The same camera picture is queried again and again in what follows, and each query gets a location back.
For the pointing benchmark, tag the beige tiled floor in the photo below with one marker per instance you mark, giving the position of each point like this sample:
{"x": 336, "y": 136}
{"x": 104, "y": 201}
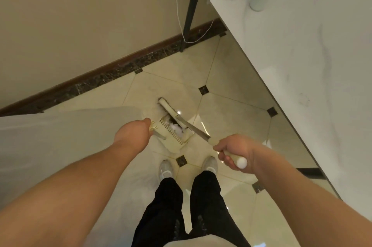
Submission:
{"x": 232, "y": 81}

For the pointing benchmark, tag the person's right forearm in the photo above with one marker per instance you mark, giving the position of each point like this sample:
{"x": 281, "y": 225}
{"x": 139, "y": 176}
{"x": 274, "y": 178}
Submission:
{"x": 314, "y": 206}

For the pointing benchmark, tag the white marble table black legs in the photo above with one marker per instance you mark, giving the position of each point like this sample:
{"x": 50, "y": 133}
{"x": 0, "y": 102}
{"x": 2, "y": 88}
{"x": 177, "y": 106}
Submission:
{"x": 305, "y": 52}

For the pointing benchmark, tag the white paper scraps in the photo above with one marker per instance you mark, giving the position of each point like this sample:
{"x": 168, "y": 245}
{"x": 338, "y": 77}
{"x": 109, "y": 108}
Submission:
{"x": 177, "y": 129}

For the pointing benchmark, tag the person's left hand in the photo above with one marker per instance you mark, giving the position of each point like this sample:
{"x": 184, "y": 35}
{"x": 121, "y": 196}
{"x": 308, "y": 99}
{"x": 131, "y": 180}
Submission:
{"x": 132, "y": 136}

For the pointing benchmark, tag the white shirt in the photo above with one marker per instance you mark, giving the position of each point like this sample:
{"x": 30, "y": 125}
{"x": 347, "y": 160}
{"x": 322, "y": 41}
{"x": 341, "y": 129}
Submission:
{"x": 200, "y": 241}

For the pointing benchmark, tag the person's right hand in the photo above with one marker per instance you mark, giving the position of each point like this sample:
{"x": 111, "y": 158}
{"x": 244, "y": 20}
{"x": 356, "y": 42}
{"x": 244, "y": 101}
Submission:
{"x": 241, "y": 146}

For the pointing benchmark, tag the clear plastic sheet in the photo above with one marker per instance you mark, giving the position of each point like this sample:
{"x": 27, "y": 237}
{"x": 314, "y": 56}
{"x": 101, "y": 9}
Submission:
{"x": 58, "y": 139}

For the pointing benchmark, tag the person's grey shoe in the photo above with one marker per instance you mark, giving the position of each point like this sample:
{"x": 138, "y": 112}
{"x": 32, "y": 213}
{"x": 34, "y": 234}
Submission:
{"x": 210, "y": 165}
{"x": 166, "y": 169}

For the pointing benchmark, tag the black trousers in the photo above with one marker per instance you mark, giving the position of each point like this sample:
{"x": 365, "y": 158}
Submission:
{"x": 168, "y": 212}

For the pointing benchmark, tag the person's right grey shoe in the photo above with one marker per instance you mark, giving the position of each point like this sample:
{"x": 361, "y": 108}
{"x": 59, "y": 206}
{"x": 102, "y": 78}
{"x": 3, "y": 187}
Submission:
{"x": 210, "y": 165}

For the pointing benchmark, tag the person's left grey shoe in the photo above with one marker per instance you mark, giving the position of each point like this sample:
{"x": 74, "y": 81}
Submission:
{"x": 166, "y": 169}

